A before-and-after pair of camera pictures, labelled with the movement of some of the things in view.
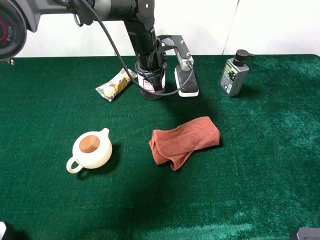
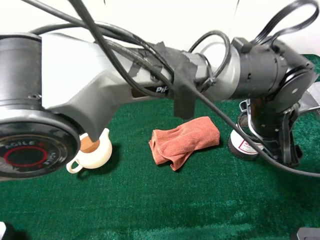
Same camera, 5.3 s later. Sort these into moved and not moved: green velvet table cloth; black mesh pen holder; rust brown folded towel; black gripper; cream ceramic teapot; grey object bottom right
Moved: black mesh pen holder; black gripper
Not moved: cream ceramic teapot; green velvet table cloth; rust brown folded towel; grey object bottom right
